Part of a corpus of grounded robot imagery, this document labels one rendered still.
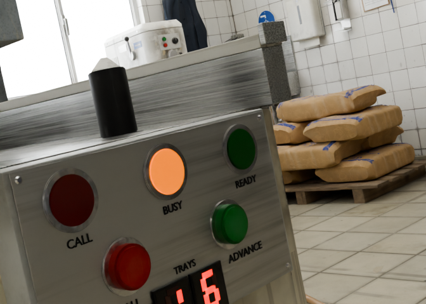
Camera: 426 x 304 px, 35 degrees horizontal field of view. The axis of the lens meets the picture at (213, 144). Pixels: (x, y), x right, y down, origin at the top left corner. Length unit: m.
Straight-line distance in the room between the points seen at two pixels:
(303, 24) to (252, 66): 4.90
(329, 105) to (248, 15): 1.75
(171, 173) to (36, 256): 0.12
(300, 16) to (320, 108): 1.14
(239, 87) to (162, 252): 0.18
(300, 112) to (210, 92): 4.06
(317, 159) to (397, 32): 1.26
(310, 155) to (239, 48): 3.83
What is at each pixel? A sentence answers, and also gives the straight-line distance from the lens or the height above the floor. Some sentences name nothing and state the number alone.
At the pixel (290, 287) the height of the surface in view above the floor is 0.67.
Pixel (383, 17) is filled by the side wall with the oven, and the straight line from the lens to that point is 5.17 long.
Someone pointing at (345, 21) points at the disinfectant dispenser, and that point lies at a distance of 5.35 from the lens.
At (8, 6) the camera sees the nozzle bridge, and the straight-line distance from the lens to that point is 1.27.
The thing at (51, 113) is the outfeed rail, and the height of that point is 0.87.
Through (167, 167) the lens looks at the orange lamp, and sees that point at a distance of 0.47.
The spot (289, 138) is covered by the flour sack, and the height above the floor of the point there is 0.44.
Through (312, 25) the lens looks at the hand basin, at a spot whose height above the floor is 1.22.
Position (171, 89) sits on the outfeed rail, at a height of 0.87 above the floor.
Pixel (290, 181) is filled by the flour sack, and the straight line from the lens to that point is 4.69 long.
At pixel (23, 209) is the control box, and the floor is 0.81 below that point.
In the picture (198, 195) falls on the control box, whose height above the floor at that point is 0.79.
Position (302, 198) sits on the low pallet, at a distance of 4.54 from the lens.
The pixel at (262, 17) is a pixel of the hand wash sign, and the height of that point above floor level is 1.41.
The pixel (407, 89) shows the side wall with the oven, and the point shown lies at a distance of 5.11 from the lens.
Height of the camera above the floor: 0.86
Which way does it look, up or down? 4 degrees down
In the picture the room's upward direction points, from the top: 11 degrees counter-clockwise
